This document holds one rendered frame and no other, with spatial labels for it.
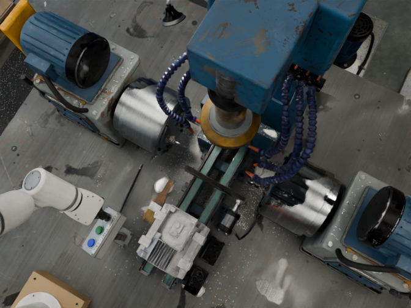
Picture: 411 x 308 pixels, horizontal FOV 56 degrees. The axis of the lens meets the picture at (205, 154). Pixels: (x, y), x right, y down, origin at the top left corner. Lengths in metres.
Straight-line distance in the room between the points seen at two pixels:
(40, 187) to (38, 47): 0.47
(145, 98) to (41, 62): 0.35
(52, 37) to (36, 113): 0.64
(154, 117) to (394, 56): 2.02
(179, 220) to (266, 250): 0.46
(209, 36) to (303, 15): 0.20
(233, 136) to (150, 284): 0.78
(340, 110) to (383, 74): 1.14
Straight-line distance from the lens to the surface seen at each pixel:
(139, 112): 1.37
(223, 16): 0.85
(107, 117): 1.46
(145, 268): 1.52
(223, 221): 1.38
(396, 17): 3.17
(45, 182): 1.15
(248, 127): 1.12
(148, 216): 1.64
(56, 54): 1.34
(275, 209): 1.32
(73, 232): 1.73
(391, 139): 1.84
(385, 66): 2.94
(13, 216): 1.02
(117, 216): 1.39
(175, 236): 1.30
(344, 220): 1.32
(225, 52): 0.81
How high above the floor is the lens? 2.41
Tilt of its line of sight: 75 degrees down
